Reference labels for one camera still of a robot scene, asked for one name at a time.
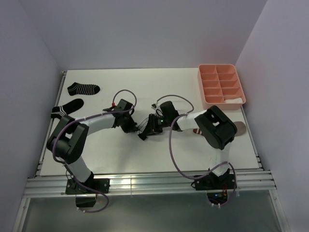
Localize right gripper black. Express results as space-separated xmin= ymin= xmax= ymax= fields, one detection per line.
xmin=141 ymin=114 xmax=170 ymax=136

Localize white sock black toe heel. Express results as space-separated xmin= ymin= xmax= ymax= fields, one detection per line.
xmin=138 ymin=116 xmax=154 ymax=141

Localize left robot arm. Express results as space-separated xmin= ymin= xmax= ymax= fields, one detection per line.
xmin=46 ymin=99 xmax=138 ymax=193

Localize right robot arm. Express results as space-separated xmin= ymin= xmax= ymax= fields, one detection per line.
xmin=139 ymin=101 xmax=238 ymax=189

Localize black sock thin white stripes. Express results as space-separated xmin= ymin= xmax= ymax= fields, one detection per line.
xmin=67 ymin=82 xmax=100 ymax=96

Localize black sock white cuff stripes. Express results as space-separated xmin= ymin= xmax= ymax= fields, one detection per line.
xmin=50 ymin=99 xmax=84 ymax=119

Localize pink divided organizer tray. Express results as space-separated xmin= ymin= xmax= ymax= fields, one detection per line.
xmin=197 ymin=64 xmax=246 ymax=110

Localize taupe sock red cuff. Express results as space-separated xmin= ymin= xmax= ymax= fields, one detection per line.
xmin=193 ymin=121 xmax=247 ymax=137

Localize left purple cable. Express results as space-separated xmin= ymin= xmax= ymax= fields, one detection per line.
xmin=52 ymin=89 xmax=138 ymax=213

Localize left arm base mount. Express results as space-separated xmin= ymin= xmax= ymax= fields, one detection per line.
xmin=65 ymin=178 xmax=110 ymax=195

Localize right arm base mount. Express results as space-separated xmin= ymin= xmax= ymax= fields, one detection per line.
xmin=191 ymin=173 xmax=235 ymax=190

